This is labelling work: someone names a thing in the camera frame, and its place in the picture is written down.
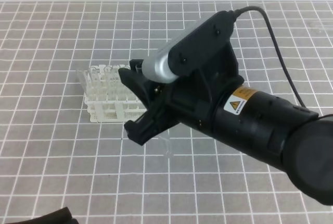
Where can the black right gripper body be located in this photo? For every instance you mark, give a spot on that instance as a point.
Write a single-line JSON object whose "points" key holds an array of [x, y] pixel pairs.
{"points": [[195, 99]]}

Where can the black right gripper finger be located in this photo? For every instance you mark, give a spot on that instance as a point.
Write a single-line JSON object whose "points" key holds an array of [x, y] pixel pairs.
{"points": [[149, 125], [142, 87]]}

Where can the clear glass test tube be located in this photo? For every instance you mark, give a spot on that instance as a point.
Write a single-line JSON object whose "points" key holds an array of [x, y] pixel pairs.
{"points": [[165, 140]]}

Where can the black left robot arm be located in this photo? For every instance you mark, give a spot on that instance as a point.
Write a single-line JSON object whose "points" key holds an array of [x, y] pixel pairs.
{"points": [[53, 212]]}

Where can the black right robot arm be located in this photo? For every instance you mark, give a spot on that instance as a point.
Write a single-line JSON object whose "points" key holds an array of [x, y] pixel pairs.
{"points": [[271, 129]]}

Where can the white plastic test tube rack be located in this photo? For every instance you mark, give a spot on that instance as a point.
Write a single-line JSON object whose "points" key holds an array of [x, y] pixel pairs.
{"points": [[110, 111]]}

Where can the leaning clear test tube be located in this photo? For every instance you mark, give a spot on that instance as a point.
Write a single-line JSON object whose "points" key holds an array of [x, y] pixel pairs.
{"points": [[82, 77]]}

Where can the grey grid tablecloth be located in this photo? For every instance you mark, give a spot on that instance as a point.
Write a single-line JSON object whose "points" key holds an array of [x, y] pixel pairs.
{"points": [[49, 147]]}

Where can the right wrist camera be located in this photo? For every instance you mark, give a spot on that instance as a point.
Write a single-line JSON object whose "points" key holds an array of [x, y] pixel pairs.
{"points": [[196, 47]]}

